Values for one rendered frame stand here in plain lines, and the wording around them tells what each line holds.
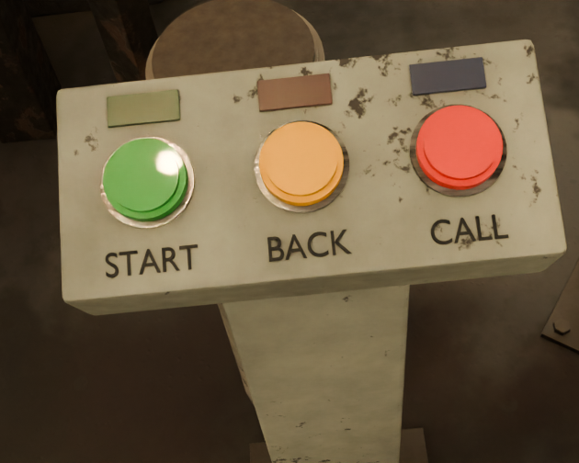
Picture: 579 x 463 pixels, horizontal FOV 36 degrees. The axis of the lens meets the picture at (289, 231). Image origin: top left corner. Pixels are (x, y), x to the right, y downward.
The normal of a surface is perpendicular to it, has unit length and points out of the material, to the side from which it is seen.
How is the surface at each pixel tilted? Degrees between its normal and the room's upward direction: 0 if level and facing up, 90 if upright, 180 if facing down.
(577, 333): 0
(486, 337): 0
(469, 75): 20
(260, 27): 0
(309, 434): 90
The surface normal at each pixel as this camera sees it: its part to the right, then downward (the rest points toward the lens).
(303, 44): -0.08, -0.54
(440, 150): -0.06, -0.22
